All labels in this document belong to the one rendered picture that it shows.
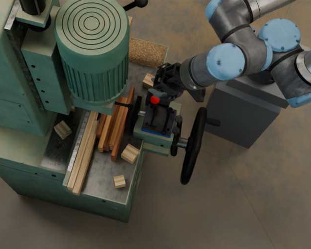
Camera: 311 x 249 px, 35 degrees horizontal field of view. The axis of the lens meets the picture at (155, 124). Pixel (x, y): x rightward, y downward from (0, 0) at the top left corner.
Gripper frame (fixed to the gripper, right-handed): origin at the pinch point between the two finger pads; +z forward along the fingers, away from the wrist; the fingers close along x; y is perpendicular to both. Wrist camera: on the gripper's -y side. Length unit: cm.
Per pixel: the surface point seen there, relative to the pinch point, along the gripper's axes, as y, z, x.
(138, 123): -2.4, 12.4, 7.2
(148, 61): -2.0, 17.2, -17.7
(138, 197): -55, 93, 13
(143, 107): -2.6, 12.4, 1.3
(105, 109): 11.1, 10.4, 8.6
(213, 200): -87, 74, 5
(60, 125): 15.0, 36.2, 11.3
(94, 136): 7.9, 20.8, 14.7
